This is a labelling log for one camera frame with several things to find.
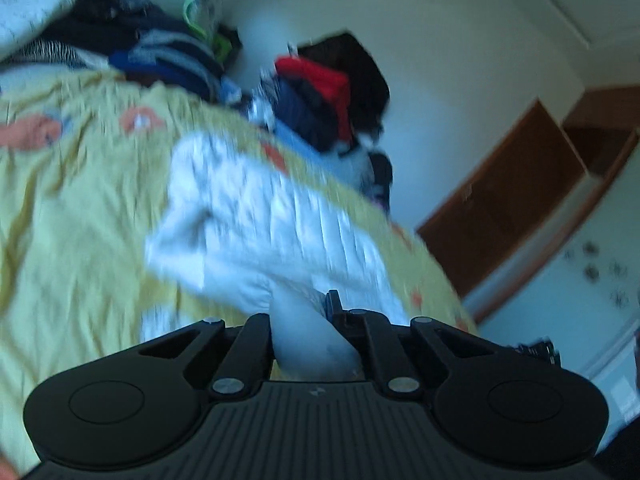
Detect pile of dark clothes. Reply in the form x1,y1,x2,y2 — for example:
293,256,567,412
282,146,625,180
42,0,242,107

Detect wooden door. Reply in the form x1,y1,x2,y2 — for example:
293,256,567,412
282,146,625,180
416,84,640,325

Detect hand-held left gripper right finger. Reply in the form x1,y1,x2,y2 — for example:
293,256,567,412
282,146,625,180
324,289,473,403

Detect white puffer jacket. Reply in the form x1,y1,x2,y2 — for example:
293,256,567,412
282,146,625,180
141,130,417,382

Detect black and white striped cloth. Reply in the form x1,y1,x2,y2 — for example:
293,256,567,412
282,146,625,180
2,39,113,70

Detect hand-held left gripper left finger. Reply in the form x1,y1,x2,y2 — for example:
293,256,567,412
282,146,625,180
136,312,275,403

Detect yellow printed bed sheet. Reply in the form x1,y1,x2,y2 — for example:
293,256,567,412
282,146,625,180
0,69,482,468

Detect green clothes hangers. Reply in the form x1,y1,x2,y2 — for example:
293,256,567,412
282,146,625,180
182,0,237,63

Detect dark wall stickers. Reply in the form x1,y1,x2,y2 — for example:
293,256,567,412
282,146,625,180
562,240,632,313

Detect navy garment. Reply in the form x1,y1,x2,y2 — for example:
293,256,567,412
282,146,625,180
260,76,351,153

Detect black garment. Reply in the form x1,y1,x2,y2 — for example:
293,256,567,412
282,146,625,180
295,31,391,133

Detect black bag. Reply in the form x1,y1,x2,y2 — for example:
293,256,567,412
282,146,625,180
369,151,395,213

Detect red and navy clothes pile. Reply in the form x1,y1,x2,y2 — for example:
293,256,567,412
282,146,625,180
220,77,373,191

